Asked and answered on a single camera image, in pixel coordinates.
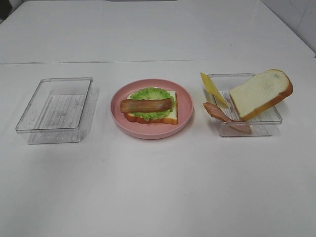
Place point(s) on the bread slice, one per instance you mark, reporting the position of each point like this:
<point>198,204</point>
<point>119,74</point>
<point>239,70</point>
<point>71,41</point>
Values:
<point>261,92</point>
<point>165,120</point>

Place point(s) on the green lettuce leaf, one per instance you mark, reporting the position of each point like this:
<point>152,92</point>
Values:
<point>155,93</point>

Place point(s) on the bacon strip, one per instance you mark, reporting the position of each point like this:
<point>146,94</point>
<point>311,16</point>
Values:
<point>145,106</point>
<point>217,113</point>

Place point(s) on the pink round plate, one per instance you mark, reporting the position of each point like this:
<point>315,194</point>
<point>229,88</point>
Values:
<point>185,109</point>

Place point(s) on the yellow cheese slice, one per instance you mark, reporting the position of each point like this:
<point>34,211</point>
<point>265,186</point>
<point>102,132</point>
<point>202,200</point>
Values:
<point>212,88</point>

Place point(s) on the left clear plastic container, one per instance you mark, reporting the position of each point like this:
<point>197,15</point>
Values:
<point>59,111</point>

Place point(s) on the clear plastic container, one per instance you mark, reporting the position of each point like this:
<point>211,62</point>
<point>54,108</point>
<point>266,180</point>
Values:
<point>59,111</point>
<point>264,124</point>

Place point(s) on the right clear plastic container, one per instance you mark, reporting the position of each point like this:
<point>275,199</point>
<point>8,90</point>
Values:
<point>264,124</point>

